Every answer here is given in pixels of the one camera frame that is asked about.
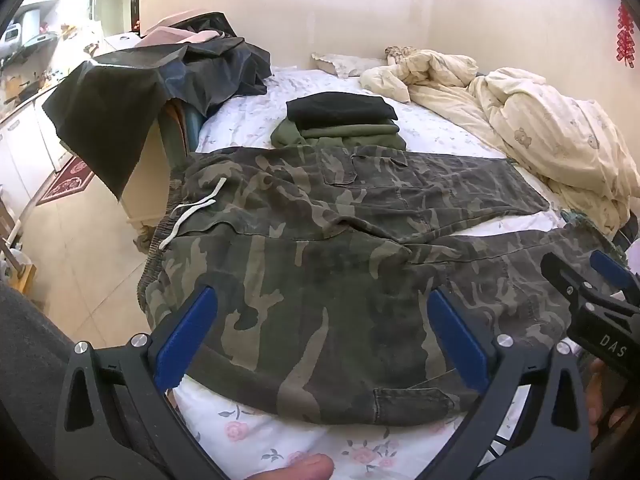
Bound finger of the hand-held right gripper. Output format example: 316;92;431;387
589;249;640;307
541;252;593;308

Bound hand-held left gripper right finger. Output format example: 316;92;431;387
425;285;593;480

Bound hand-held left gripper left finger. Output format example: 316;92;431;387
54;285;231;480

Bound camouflage pants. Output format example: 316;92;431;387
137;145;631;426

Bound person's right hand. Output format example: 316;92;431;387
585;360;640;453

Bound person's left hand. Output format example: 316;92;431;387
247;452;335;480

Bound cream bear-print duvet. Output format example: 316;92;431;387
360;49;640;238

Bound cardboard box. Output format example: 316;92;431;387
0;247;37;306

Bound red floor mat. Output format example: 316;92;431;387
36;156;96;207

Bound floral bed sheet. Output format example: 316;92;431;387
167;65;621;480

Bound teal cushion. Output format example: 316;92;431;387
182;107;206;153

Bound green folded garment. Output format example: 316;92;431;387
271;119;407;151

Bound black draped cloth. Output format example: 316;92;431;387
42;37;273;201

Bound white kitchen cabinets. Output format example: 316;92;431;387
0;85;76;221

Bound black folded garment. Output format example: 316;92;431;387
286;91;399;128

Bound pink garment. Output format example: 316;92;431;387
141;10;226;46

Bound white frilled pillow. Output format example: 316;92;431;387
311;52;388;79

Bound range hood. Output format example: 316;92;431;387
0;34;60;61

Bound white water heater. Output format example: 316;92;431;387
0;9;42;46

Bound red firecracker wall decoration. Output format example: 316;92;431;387
616;2;636;68

